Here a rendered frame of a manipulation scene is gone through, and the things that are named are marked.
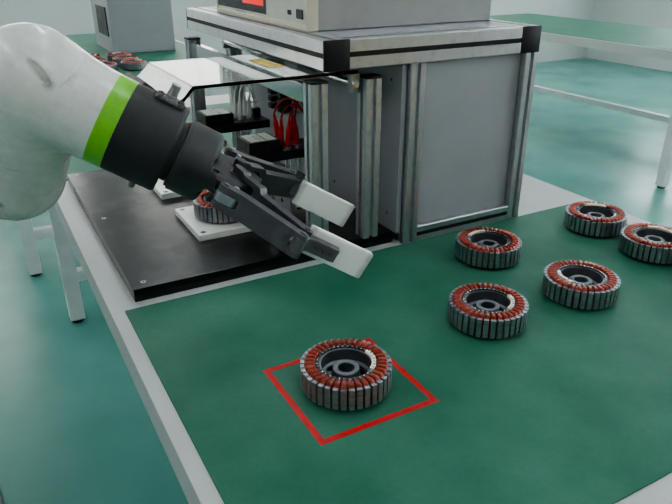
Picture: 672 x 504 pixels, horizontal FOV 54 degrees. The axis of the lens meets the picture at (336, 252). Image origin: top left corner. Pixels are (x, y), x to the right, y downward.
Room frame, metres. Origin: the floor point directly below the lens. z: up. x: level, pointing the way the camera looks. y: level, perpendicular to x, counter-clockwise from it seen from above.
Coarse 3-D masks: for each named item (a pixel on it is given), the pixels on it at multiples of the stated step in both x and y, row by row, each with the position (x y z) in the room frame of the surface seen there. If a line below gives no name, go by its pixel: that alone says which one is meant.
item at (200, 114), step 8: (200, 112) 1.40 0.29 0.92; (208, 112) 1.39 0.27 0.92; (216, 112) 1.39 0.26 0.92; (224, 112) 1.39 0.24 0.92; (200, 120) 1.39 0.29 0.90; (208, 120) 1.36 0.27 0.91; (216, 120) 1.37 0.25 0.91; (224, 120) 1.38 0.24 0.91; (232, 120) 1.39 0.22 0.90; (248, 120) 1.41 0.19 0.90; (256, 120) 1.42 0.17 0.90; (264, 120) 1.42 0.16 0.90; (216, 128) 1.37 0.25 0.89; (224, 128) 1.38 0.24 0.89; (232, 128) 1.39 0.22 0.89; (240, 128) 1.39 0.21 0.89; (248, 128) 1.40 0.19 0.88; (256, 128) 1.41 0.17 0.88
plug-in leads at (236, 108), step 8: (240, 88) 1.42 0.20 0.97; (248, 88) 1.43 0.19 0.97; (232, 96) 1.45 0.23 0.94; (248, 96) 1.42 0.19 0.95; (232, 104) 1.42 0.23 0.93; (240, 104) 1.41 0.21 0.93; (248, 104) 1.42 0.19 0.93; (232, 112) 1.45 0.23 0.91; (240, 112) 1.41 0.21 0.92; (248, 112) 1.42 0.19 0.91; (256, 112) 1.46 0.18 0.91; (240, 120) 1.40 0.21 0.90
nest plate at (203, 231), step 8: (184, 208) 1.19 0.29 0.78; (192, 208) 1.19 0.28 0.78; (184, 216) 1.14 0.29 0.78; (192, 216) 1.14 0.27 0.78; (184, 224) 1.13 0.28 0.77; (192, 224) 1.10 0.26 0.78; (200, 224) 1.10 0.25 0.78; (208, 224) 1.10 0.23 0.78; (216, 224) 1.10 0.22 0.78; (224, 224) 1.10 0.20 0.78; (232, 224) 1.10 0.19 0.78; (240, 224) 1.10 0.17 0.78; (192, 232) 1.09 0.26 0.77; (200, 232) 1.07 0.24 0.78; (208, 232) 1.07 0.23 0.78; (216, 232) 1.07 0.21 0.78; (224, 232) 1.08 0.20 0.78; (232, 232) 1.08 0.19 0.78; (240, 232) 1.09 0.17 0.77; (200, 240) 1.05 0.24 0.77
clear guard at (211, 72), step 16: (160, 64) 1.12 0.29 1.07; (176, 64) 1.12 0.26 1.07; (192, 64) 1.12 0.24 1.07; (208, 64) 1.12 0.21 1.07; (224, 64) 1.12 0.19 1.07; (240, 64) 1.12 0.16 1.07; (256, 64) 1.12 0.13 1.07; (288, 64) 1.12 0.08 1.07; (144, 80) 1.09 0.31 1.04; (160, 80) 1.04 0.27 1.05; (176, 80) 0.99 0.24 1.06; (192, 80) 0.97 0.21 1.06; (208, 80) 0.97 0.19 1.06; (224, 80) 0.97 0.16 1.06; (240, 80) 0.97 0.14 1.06; (256, 80) 0.98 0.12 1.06; (272, 80) 0.99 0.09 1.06
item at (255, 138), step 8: (240, 136) 1.20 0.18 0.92; (248, 136) 1.20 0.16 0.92; (256, 136) 1.20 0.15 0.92; (264, 136) 1.20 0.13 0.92; (272, 136) 1.20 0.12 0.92; (240, 144) 1.19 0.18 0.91; (248, 144) 1.15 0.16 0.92; (256, 144) 1.16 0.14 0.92; (264, 144) 1.16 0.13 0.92; (272, 144) 1.17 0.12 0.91; (280, 144) 1.18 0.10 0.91; (248, 152) 1.15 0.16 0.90; (256, 152) 1.16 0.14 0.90; (264, 152) 1.16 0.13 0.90; (272, 152) 1.17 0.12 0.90; (280, 152) 1.18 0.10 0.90; (288, 152) 1.18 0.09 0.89; (296, 152) 1.19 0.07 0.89; (272, 160) 1.17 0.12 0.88; (280, 160) 1.18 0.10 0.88; (288, 160) 1.24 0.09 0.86; (296, 160) 1.20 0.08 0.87; (296, 168) 1.20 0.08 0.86
